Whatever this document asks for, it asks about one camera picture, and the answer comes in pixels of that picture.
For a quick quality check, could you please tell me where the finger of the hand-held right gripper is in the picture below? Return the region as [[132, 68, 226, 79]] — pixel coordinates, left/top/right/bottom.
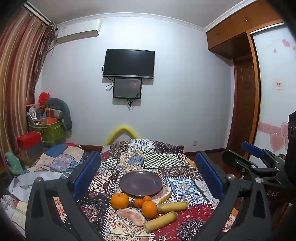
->
[[221, 150, 281, 183], [242, 141, 286, 167]]

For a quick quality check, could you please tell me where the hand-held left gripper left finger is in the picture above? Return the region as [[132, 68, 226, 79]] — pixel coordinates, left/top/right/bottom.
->
[[25, 151, 109, 241]]

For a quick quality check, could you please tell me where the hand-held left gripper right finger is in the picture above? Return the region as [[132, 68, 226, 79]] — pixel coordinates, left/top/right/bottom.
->
[[196, 151, 271, 241]]

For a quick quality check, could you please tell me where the large orange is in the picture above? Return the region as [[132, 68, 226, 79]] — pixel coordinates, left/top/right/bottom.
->
[[110, 193, 130, 210], [142, 201, 158, 219]]

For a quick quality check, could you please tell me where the yellow sugarcane piece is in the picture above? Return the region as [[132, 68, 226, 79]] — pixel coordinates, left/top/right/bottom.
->
[[143, 211, 178, 233], [157, 201, 188, 214]]

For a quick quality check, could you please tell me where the pomelo segment with white pith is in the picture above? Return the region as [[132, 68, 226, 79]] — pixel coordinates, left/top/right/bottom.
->
[[151, 186, 173, 205]]

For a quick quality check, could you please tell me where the purple plate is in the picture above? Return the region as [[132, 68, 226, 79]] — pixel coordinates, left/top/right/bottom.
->
[[119, 171, 163, 196]]

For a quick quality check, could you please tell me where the peeled pink pomelo segment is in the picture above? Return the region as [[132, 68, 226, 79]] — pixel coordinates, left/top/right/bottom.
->
[[116, 208, 146, 227]]

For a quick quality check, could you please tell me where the white sliding door with hearts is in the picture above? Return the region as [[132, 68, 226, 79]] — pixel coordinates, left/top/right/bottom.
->
[[252, 23, 296, 159]]

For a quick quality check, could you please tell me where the patchwork blanket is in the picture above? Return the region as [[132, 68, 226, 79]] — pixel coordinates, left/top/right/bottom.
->
[[0, 139, 238, 241]]

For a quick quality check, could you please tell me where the grey box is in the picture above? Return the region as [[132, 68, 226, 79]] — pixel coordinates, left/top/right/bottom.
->
[[18, 142, 44, 159]]

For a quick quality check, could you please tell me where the white cloth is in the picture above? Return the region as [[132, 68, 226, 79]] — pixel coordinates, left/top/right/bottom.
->
[[8, 171, 63, 202]]

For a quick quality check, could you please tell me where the red box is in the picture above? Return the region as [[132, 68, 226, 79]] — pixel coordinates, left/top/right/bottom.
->
[[17, 131, 42, 149]]

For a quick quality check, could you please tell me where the teal plastic bag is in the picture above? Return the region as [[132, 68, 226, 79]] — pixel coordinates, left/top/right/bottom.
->
[[6, 152, 23, 172]]

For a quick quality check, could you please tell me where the red plastic bag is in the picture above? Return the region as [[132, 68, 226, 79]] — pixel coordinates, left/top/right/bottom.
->
[[38, 92, 50, 105]]

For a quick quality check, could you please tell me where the small black monitor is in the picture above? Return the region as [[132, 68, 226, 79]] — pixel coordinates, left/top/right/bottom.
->
[[113, 78, 142, 99]]

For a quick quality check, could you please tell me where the black television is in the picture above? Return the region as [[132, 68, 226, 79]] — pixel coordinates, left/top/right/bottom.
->
[[103, 49, 155, 79]]

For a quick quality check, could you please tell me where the wooden wardrobe cabinet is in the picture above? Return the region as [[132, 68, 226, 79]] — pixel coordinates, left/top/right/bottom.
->
[[206, 0, 285, 61]]

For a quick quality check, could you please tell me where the striped brown curtain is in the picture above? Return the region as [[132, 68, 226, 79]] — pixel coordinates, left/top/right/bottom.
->
[[0, 6, 57, 172]]

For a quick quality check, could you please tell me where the white air conditioner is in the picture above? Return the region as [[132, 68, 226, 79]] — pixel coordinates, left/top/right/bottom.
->
[[56, 19, 101, 44]]

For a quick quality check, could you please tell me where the dark wooden bed frame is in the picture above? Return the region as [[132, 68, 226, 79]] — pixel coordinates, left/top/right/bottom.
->
[[76, 144, 185, 154]]

